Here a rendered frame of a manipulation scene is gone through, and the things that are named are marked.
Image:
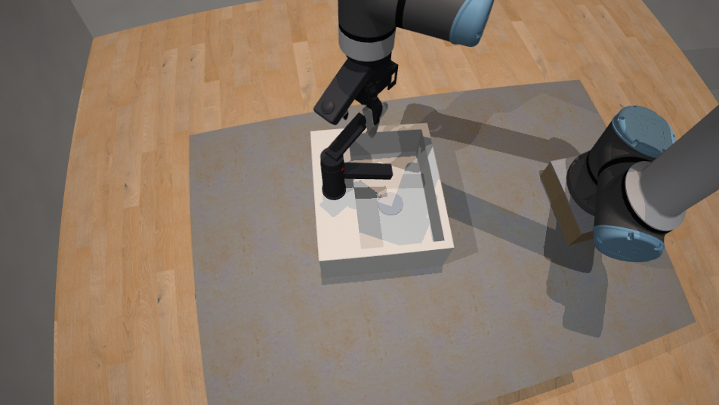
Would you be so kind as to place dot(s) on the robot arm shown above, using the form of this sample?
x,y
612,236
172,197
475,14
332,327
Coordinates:
x,y
634,209

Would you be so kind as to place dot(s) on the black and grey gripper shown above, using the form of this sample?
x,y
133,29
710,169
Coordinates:
x,y
375,109

